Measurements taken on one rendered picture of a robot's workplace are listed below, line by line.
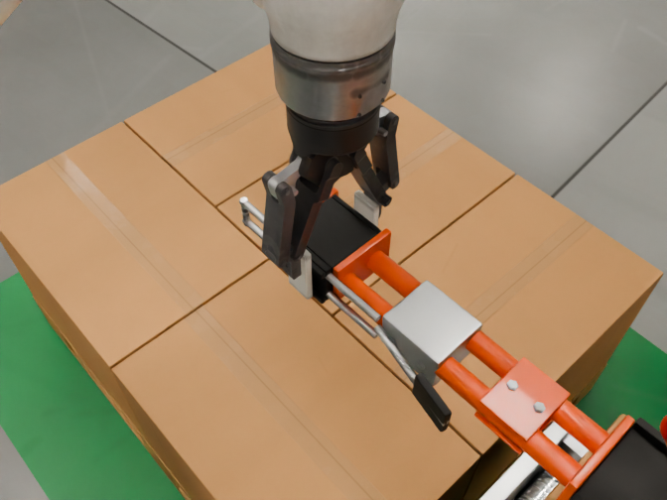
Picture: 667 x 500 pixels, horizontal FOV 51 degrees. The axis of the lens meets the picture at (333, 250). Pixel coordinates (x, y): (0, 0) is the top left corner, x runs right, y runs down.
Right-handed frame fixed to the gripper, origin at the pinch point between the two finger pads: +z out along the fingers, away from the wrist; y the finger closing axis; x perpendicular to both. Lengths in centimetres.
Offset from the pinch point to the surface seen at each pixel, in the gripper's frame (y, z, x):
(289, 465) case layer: -4, 65, 7
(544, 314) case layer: 54, 65, -4
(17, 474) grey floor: -46, 119, 69
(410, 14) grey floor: 174, 119, 142
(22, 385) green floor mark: -33, 119, 91
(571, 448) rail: 32, 60, -25
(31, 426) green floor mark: -37, 119, 79
